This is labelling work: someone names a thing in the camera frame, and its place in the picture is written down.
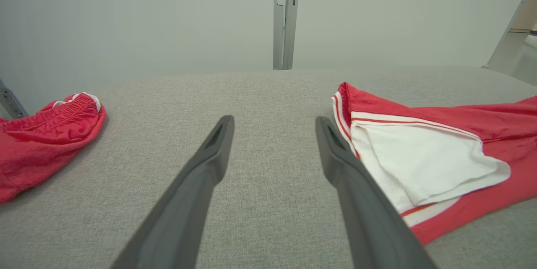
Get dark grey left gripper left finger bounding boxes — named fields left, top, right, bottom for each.
left=111, top=115, right=235, bottom=269

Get red shorts with white trim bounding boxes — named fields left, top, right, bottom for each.
left=0, top=92, right=106, bottom=203

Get grey vertical metal post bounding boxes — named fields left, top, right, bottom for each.
left=274, top=0, right=301, bottom=71

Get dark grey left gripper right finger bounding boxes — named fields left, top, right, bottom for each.
left=315, top=116, right=437, bottom=269

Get grey perforated metal bracket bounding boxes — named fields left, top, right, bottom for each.
left=0, top=78, right=29, bottom=119

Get grey slanted metal frame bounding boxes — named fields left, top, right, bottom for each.
left=482, top=0, right=537, bottom=86

